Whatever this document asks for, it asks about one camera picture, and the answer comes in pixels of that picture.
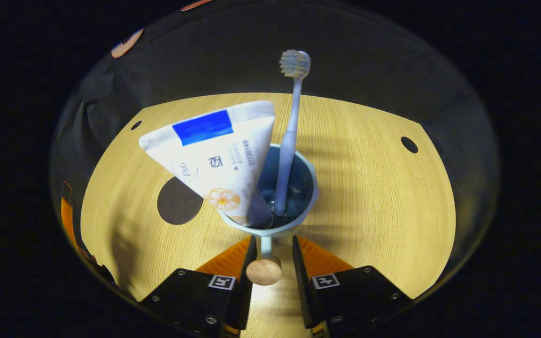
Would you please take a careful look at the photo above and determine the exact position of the dark round coaster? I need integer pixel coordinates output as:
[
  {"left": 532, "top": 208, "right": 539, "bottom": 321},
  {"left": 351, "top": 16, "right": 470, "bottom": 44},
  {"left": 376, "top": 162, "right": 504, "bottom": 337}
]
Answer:
[{"left": 157, "top": 176, "right": 204, "bottom": 226}]

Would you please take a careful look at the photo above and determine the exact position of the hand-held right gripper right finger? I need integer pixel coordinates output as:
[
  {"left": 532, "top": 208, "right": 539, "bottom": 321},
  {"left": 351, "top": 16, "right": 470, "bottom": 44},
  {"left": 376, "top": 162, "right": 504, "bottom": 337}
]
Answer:
[{"left": 292, "top": 235, "right": 413, "bottom": 338}]

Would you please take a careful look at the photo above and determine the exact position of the white toothpaste tube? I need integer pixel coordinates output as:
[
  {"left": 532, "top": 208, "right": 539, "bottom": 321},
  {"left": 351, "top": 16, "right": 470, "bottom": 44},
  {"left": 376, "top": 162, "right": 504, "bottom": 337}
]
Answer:
[{"left": 139, "top": 100, "right": 277, "bottom": 228}]

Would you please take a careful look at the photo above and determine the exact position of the pale blue toothbrush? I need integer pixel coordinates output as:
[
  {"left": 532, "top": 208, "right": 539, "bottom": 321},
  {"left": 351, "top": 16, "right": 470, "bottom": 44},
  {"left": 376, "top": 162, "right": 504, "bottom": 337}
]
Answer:
[{"left": 273, "top": 49, "right": 312, "bottom": 217}]

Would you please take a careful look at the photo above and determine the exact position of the pale blue cup wooden handle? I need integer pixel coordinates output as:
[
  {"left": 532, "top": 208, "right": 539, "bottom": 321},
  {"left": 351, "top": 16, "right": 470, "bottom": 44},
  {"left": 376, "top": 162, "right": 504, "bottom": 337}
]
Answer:
[{"left": 216, "top": 143, "right": 320, "bottom": 286}]

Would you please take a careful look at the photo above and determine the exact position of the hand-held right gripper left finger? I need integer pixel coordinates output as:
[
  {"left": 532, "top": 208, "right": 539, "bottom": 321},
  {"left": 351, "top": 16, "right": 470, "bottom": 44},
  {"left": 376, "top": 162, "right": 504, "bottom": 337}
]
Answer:
[{"left": 139, "top": 236, "right": 258, "bottom": 338}]

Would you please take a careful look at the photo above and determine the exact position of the wooden desktop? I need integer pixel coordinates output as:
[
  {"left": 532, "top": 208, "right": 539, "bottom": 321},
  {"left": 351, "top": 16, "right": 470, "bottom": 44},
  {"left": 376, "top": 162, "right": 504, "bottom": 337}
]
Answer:
[{"left": 80, "top": 92, "right": 456, "bottom": 338}]

